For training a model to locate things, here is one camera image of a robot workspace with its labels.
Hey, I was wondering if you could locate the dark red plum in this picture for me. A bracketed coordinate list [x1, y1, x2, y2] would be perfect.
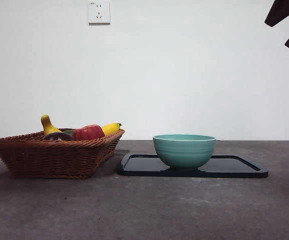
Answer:
[43, 132, 74, 141]

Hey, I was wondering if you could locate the teal ribbed bowl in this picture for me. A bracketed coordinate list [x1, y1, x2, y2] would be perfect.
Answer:
[152, 134, 217, 172]

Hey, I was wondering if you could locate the yellow banana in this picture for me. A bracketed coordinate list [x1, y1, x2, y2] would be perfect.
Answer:
[40, 114, 123, 137]

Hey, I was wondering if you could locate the brown wicker basket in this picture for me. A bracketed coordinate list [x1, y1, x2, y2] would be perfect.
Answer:
[0, 128, 126, 180]

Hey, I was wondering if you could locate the red apple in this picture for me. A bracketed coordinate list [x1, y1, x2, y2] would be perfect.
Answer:
[72, 124, 106, 141]

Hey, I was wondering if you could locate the dark rectangular tray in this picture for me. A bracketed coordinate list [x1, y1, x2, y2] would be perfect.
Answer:
[116, 153, 270, 179]

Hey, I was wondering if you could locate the white wall socket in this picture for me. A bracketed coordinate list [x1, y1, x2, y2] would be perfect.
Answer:
[88, 0, 111, 25]

